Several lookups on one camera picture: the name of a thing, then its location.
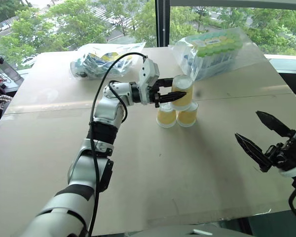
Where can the plastic bag of blue packets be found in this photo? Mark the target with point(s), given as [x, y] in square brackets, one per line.
[106, 60]

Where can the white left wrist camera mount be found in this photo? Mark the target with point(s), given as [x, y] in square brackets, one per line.
[148, 74]

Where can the black window frame post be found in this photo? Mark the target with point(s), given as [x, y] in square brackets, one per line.
[163, 23]

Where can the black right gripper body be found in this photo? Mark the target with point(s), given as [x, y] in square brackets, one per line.
[284, 154]

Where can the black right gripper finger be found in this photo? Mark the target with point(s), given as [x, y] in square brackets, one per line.
[273, 123]
[251, 149]

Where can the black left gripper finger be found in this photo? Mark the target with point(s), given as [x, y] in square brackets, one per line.
[166, 82]
[172, 96]

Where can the brown cardboard table cover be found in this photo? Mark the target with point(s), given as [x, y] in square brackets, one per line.
[148, 148]

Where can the grey cylinder with black top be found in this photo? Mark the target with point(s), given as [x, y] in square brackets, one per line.
[5, 67]

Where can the yellow paper cup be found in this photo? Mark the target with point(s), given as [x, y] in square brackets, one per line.
[187, 115]
[165, 115]
[182, 92]

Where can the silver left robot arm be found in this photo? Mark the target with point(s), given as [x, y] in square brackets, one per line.
[101, 116]

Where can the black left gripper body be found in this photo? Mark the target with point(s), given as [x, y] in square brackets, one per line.
[156, 93]

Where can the plastic pack of green-lidded cups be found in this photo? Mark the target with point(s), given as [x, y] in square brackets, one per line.
[209, 53]

